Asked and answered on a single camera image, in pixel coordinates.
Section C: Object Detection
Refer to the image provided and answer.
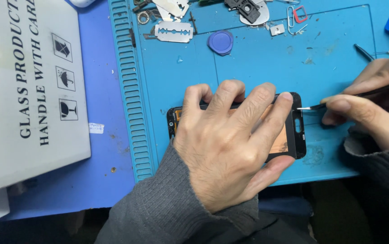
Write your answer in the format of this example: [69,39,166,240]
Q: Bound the person's right hand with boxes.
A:
[320,41,389,150]

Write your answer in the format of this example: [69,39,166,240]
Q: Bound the person's left hand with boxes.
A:
[173,80,295,214]

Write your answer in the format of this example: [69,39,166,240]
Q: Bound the black metal tweezers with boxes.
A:
[296,77,389,111]

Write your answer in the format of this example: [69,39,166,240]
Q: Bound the black phone screen assembly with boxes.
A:
[167,92,307,164]

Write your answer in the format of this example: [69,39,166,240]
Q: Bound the black pointed stylus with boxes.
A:
[354,43,375,62]

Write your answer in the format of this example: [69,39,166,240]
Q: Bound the blue silicone repair mat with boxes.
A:
[108,0,389,186]

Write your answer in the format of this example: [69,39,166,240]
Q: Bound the silver paperclip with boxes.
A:
[286,5,309,36]

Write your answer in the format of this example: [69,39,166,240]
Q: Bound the silver razor blade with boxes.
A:
[154,21,194,43]

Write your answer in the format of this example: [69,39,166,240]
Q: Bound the thin black metal bar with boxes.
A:
[189,12,198,35]

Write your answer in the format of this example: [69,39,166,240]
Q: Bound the round silver metal plate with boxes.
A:
[239,1,270,26]

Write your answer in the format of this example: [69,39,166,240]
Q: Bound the small dark metal tools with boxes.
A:
[132,0,154,13]

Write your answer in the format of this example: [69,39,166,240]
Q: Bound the white printed cardboard box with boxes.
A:
[0,0,91,197]

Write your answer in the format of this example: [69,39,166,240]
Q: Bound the white rounded object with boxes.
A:
[68,0,97,8]

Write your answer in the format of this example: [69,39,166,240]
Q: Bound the red plastic card frame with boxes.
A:
[293,5,308,24]

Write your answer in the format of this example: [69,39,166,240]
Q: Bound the black camera frame part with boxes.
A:
[225,0,261,24]

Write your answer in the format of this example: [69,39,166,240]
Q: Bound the small metal ring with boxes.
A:
[137,10,151,25]

